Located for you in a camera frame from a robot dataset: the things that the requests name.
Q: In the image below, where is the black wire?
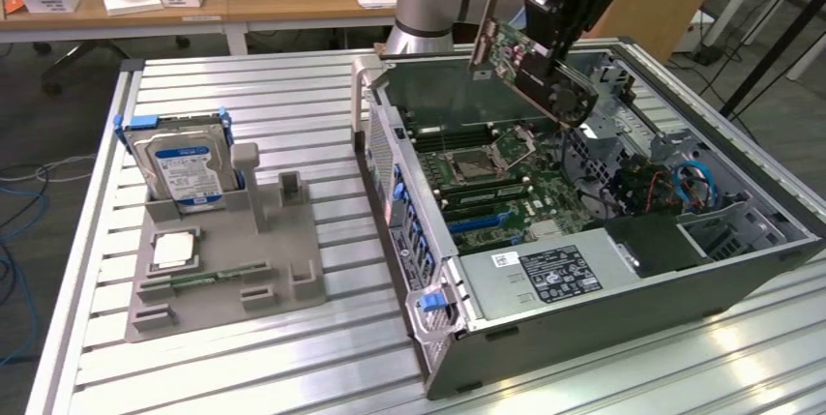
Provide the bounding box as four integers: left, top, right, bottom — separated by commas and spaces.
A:
558, 127, 618, 222

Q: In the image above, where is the white device red button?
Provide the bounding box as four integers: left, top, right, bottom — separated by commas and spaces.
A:
672, 8, 715, 54

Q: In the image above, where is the blue wire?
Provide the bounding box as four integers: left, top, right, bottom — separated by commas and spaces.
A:
668, 159, 722, 211

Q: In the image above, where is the grey plastic parts rack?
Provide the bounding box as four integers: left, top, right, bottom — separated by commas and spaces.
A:
125, 141, 328, 346

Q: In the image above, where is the blue case release latch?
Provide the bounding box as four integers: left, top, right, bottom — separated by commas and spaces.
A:
416, 290, 452, 313

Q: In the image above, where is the silver socket cover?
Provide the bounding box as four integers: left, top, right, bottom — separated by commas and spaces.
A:
491, 125, 538, 167

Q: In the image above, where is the black graphics card green board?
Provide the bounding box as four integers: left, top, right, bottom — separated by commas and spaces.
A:
468, 0, 600, 130

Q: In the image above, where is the blue network cable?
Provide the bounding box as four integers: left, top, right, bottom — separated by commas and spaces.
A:
0, 186, 52, 369

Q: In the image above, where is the grey power supply unit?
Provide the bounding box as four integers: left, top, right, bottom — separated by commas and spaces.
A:
455, 226, 644, 322

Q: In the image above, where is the dark grey open PC case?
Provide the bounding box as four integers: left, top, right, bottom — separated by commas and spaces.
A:
349, 36, 826, 400

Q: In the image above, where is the black office chair base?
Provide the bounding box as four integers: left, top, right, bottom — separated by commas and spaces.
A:
29, 37, 135, 96

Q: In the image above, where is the red wire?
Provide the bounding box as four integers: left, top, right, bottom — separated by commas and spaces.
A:
644, 168, 683, 216

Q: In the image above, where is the black foot pedal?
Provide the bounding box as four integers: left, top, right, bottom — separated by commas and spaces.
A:
690, 44, 728, 67

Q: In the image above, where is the white cable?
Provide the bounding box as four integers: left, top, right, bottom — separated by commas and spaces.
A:
0, 154, 97, 185

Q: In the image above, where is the green RAM stick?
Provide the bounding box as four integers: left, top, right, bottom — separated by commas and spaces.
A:
442, 184, 526, 208
171, 267, 244, 290

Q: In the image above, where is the hard disk in blue caddy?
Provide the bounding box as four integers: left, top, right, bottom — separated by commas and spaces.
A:
112, 105, 235, 217

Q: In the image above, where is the grey perforated disk bay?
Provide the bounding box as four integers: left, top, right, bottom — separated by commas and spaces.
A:
676, 199, 788, 264

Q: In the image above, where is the green motherboard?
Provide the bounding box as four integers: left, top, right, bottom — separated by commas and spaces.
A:
410, 117, 614, 256

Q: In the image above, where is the silver metal disk bay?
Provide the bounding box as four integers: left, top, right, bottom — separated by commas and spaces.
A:
559, 90, 652, 184

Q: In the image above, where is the silver CPU chip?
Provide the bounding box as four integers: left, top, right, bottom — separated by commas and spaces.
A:
152, 234, 196, 269

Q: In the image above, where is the blue expansion slot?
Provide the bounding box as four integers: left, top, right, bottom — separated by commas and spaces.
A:
448, 213, 512, 235

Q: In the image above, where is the CPU socket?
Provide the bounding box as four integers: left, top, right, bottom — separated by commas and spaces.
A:
451, 146, 502, 184

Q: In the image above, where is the silver chipset heat sink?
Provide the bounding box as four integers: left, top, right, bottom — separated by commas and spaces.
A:
531, 220, 567, 241

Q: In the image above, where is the black tripod pole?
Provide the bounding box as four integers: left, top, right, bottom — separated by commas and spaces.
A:
699, 0, 826, 119

